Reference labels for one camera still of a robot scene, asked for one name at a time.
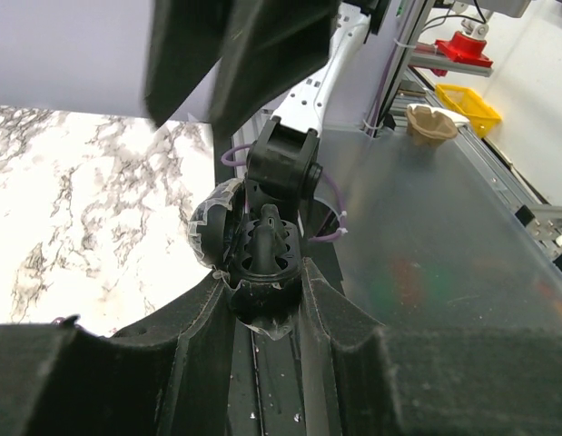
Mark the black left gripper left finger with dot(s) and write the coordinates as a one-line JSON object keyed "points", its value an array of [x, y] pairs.
{"points": [[167, 374]]}

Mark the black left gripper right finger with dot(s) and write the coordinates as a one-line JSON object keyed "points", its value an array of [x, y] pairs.
{"points": [[360, 378]]}

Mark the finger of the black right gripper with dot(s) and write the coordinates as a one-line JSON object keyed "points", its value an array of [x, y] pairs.
{"points": [[184, 45], [268, 47]]}

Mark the black earbud charging case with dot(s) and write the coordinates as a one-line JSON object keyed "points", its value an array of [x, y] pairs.
{"points": [[220, 233]]}

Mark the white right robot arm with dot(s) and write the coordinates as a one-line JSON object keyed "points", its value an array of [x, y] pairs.
{"points": [[306, 103]]}

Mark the tan paper cup holder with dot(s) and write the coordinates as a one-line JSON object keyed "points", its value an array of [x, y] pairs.
{"points": [[426, 127]]}

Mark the yellow plastic bin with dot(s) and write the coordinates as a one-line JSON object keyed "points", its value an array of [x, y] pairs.
{"points": [[462, 100]]}

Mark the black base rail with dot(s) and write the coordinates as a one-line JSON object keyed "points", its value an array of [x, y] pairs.
{"points": [[281, 169]]}

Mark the red fixture on frame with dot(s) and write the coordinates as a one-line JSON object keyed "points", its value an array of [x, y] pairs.
{"points": [[467, 45]]}

